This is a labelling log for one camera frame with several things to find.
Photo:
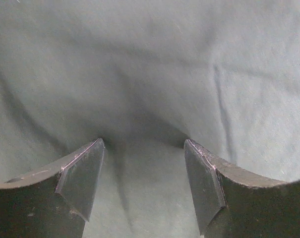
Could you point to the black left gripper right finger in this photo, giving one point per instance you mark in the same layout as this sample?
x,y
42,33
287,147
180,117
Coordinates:
x,y
231,202

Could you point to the black long sleeve shirt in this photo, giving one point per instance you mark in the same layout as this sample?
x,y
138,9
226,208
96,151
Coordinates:
x,y
145,75

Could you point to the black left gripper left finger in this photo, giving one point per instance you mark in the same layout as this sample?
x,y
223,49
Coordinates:
x,y
54,201

